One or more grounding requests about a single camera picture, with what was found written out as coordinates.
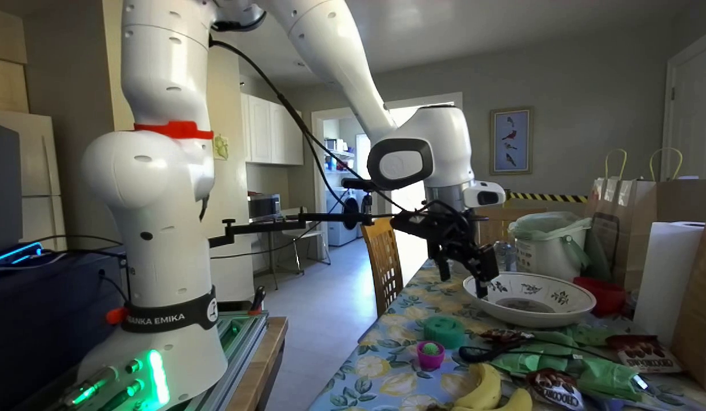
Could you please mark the red object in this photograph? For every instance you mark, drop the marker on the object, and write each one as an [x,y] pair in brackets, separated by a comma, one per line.
[606,297]

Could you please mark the dark blue box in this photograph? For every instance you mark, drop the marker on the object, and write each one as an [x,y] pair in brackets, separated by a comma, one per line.
[40,319]

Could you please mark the framed bird picture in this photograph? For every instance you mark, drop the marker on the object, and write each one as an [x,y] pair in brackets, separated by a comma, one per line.
[512,140]

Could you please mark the brown snack wrapper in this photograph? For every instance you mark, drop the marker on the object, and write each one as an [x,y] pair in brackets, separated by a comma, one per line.
[644,354]
[480,353]
[555,388]

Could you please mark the dark monitor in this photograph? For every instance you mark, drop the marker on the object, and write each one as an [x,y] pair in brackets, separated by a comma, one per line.
[0,189]

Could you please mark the yellow banana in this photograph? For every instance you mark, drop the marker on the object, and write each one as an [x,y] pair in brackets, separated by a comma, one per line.
[480,388]
[516,399]

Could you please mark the wooden lattice chair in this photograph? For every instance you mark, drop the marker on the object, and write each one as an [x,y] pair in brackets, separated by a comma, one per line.
[382,262]

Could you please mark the white washing machine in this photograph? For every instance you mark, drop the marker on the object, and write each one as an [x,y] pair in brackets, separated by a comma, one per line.
[341,236]

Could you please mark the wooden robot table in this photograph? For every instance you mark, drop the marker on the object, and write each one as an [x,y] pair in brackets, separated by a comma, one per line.
[263,366]

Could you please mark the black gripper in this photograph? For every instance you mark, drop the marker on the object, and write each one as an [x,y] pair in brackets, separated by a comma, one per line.
[455,228]

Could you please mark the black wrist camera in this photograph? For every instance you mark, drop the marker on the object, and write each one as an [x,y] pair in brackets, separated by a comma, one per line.
[412,221]

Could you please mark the metal mounting plate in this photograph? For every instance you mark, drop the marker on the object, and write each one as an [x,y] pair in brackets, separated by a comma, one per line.
[238,342]

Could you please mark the green plastic bag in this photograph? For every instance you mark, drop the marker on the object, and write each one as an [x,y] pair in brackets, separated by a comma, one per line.
[531,357]
[606,376]

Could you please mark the white patterned bowl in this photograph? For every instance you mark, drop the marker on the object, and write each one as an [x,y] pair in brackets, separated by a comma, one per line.
[548,292]

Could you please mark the black camera boom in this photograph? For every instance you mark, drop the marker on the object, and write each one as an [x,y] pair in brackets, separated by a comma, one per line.
[291,221]

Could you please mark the black stereo camera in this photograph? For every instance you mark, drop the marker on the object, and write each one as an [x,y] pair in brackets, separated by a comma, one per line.
[355,182]

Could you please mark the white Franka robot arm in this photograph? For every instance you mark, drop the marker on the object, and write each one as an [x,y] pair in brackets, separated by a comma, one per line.
[161,189]

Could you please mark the black yellow hazard tape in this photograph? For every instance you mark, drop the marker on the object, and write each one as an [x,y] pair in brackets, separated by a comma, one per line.
[547,197]

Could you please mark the white wall cabinet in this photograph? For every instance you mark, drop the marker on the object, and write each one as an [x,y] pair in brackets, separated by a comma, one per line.
[272,129]

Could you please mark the white door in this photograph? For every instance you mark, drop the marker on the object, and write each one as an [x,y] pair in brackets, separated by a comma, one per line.
[696,115]

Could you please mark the metal pot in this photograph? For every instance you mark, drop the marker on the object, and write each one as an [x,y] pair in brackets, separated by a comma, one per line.
[263,206]

